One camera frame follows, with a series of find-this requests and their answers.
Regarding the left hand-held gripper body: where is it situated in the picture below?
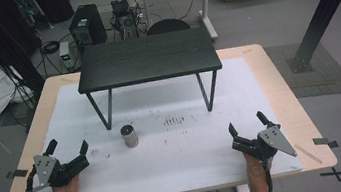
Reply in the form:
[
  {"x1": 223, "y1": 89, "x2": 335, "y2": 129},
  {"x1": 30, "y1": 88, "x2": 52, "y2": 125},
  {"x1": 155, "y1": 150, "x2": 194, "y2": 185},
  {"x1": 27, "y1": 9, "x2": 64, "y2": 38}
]
[{"x1": 25, "y1": 147, "x2": 93, "y2": 192}]

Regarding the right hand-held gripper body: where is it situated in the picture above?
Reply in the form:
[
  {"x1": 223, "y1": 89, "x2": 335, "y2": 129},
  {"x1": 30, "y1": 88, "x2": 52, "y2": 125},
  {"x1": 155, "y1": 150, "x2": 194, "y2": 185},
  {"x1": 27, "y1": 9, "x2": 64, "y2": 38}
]
[{"x1": 229, "y1": 121, "x2": 298, "y2": 166}]

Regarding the grey metal can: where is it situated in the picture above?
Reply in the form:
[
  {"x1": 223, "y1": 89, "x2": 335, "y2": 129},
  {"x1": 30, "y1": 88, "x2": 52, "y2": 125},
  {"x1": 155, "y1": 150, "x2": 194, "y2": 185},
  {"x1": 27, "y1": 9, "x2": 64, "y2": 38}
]
[{"x1": 119, "y1": 123, "x2": 140, "y2": 150}]

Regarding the person's right hand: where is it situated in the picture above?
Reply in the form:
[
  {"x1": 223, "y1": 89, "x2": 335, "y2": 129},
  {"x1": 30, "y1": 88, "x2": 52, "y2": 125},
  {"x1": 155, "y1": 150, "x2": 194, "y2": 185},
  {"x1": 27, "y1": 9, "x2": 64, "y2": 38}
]
[{"x1": 242, "y1": 147, "x2": 277, "y2": 185}]

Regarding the light wooden table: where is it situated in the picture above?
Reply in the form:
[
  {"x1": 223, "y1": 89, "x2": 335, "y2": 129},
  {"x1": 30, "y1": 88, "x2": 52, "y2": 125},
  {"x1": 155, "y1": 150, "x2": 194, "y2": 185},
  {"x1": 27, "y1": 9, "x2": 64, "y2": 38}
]
[{"x1": 0, "y1": 34, "x2": 341, "y2": 192}]

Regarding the black tape strip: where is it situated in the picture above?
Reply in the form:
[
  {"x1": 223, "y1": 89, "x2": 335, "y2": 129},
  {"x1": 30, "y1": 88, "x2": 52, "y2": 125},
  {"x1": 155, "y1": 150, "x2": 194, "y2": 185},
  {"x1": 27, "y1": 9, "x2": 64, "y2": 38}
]
[
  {"x1": 312, "y1": 134, "x2": 339, "y2": 152},
  {"x1": 4, "y1": 167, "x2": 30, "y2": 181}
]

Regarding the white mat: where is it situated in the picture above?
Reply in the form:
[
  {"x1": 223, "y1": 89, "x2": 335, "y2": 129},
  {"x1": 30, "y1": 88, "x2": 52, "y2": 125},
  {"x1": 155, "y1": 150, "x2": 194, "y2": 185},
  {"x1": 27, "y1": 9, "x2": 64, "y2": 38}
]
[{"x1": 8, "y1": 50, "x2": 306, "y2": 192}]

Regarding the grey floor mat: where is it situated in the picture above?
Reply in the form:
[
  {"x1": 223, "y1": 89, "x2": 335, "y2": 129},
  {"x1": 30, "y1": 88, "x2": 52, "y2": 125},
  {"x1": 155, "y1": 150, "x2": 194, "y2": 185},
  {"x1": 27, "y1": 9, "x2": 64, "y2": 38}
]
[{"x1": 264, "y1": 36, "x2": 341, "y2": 104}]

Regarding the white power supply box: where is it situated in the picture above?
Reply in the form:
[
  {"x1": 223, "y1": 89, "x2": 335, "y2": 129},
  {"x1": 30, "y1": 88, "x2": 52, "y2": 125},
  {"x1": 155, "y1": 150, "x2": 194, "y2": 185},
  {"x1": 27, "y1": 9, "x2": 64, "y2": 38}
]
[{"x1": 57, "y1": 39, "x2": 79, "y2": 71}]

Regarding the small black shelf table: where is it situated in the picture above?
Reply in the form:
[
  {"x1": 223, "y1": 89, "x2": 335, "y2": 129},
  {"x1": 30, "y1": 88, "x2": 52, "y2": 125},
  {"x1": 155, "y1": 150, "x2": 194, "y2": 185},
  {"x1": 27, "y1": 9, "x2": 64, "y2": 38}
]
[{"x1": 71, "y1": 24, "x2": 230, "y2": 134}]

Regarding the black round stool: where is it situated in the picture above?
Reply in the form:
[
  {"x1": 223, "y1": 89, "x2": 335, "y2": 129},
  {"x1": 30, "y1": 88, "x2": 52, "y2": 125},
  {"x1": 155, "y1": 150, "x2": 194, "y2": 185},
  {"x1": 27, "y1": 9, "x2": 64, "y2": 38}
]
[{"x1": 145, "y1": 15, "x2": 191, "y2": 37}]

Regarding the black computer tower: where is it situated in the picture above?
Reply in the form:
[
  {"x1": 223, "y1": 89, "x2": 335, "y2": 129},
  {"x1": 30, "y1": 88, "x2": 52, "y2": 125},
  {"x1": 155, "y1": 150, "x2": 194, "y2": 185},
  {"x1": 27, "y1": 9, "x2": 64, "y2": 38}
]
[{"x1": 65, "y1": 2, "x2": 109, "y2": 49}]

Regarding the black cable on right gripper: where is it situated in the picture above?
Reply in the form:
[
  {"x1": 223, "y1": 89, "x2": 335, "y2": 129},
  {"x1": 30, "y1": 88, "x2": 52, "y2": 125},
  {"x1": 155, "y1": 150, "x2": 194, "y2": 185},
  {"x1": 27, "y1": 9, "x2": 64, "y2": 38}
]
[{"x1": 258, "y1": 159, "x2": 275, "y2": 192}]

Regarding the open computer case with cables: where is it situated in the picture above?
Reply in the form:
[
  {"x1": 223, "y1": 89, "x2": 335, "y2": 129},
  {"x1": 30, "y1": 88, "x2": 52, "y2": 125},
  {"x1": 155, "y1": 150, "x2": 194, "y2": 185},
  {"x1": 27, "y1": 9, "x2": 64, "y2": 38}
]
[{"x1": 107, "y1": 0, "x2": 146, "y2": 41}]

